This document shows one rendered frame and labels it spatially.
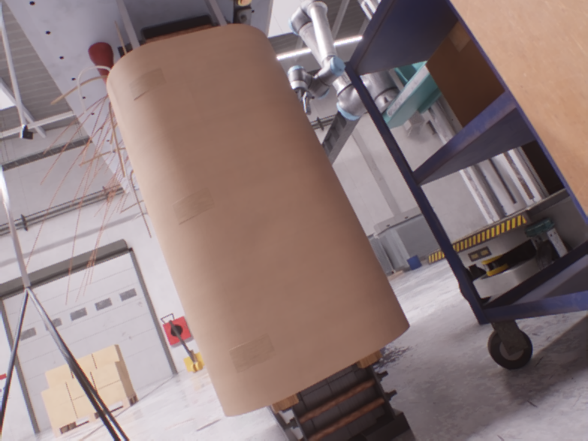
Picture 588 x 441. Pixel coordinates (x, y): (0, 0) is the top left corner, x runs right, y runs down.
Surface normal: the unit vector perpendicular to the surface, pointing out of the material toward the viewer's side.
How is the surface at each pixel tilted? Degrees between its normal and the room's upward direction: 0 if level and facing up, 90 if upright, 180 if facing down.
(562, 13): 90
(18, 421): 90
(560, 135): 90
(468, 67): 90
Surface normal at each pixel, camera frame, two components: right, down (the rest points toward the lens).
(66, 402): 0.23, -0.34
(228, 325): -0.22, -0.14
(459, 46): -0.88, 0.33
